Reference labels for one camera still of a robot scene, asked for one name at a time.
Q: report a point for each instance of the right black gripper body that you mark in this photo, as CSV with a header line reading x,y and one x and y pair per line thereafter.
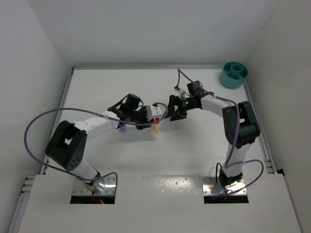
x,y
180,107

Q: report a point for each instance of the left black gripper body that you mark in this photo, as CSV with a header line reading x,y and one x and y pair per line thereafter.
x,y
143,119

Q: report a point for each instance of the yellow lego assembly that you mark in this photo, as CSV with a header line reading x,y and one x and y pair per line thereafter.
x,y
155,127

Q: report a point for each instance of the purple lego brick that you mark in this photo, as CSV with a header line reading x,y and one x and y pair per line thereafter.
x,y
122,128

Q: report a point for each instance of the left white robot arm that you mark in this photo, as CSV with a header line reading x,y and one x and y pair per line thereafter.
x,y
67,144

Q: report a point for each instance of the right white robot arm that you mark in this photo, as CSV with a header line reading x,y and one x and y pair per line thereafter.
x,y
240,125

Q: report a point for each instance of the teal divided round container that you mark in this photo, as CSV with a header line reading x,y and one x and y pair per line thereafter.
x,y
233,75

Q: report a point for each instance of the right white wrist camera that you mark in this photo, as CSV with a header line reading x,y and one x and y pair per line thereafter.
x,y
182,93

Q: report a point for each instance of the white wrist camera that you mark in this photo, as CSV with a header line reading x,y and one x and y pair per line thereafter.
x,y
182,93
153,112

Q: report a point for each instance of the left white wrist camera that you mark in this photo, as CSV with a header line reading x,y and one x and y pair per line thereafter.
x,y
153,112

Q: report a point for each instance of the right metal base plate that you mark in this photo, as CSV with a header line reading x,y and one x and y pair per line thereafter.
x,y
211,188

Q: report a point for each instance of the metal base plate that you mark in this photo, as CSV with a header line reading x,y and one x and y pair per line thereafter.
x,y
103,187
211,188

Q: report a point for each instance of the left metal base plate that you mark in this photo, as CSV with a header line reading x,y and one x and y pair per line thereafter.
x,y
103,187

